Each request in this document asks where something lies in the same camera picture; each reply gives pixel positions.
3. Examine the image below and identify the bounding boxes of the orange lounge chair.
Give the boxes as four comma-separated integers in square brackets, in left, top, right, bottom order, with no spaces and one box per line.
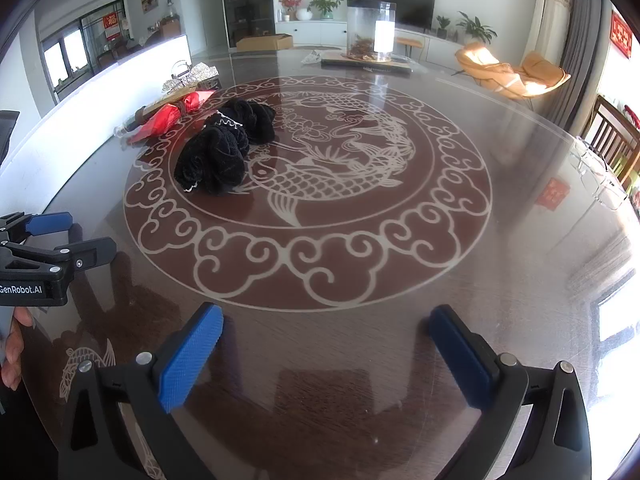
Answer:
[454,42,572,101]

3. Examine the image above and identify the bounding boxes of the wooden dining chair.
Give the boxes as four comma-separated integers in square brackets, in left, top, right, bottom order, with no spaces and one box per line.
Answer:
[580,94,640,191]

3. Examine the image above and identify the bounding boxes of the round patterned glass desktop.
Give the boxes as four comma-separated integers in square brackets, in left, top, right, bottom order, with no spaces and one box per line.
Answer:
[0,45,640,480]

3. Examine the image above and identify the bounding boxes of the white low partition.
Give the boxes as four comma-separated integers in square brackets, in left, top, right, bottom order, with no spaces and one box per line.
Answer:
[0,34,193,211]

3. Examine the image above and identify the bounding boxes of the white television cabinet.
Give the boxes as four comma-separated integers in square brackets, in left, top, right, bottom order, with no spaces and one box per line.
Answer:
[275,20,463,63]

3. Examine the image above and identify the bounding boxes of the red wall hanging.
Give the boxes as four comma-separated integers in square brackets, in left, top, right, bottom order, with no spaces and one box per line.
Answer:
[610,10,634,58]

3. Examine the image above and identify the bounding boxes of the wooden tray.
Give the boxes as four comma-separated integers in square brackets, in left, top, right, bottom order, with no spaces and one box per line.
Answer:
[320,50,413,75]

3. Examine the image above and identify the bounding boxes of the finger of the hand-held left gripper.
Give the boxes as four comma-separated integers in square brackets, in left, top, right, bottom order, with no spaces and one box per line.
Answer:
[0,236,117,273]
[0,211,74,244]

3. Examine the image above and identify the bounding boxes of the wooden stool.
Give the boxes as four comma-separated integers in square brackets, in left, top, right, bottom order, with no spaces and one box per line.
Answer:
[395,37,426,61]

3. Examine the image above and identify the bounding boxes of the bushy green potted plant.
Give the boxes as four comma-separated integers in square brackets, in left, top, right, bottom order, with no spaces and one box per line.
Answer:
[307,0,345,21]

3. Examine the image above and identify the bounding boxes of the red flowers in vase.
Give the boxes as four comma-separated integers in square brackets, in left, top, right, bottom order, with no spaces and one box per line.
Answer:
[278,0,307,23]

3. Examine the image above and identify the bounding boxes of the red square sticker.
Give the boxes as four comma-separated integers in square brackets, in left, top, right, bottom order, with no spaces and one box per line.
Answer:
[535,177,571,212]

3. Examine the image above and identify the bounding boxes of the person's left hand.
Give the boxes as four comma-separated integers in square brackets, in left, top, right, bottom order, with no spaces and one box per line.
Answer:
[0,306,36,391]

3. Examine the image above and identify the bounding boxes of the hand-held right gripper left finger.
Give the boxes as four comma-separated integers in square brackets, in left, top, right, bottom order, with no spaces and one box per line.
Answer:
[59,301,225,480]

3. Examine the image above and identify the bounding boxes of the white curtain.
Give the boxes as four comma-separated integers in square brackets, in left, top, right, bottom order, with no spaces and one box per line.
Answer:
[520,0,573,66]

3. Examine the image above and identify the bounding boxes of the large leafy potted plant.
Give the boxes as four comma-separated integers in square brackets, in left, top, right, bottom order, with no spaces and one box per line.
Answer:
[456,11,498,45]

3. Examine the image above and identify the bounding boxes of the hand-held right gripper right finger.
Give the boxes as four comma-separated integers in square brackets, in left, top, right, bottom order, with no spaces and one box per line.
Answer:
[427,304,601,480]

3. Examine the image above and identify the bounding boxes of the grey curtain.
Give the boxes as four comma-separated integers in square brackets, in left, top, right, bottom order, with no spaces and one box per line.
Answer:
[547,0,613,131]

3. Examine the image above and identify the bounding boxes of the cardboard box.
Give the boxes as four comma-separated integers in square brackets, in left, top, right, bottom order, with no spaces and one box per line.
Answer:
[236,33,294,52]

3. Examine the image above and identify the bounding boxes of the dark glass cabinet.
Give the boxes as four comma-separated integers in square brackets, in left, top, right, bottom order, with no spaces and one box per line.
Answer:
[220,0,276,51]

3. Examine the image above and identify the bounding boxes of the clear glass tank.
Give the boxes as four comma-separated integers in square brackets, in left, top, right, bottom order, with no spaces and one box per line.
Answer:
[346,2,398,62]

